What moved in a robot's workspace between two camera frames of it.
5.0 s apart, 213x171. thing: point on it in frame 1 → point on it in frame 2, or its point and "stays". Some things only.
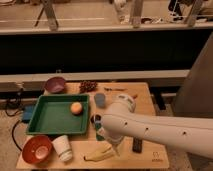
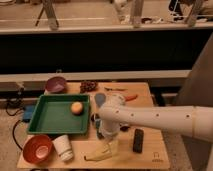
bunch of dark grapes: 87,86 stays
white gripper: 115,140 → 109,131
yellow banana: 105,151 stays
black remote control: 137,145 stays
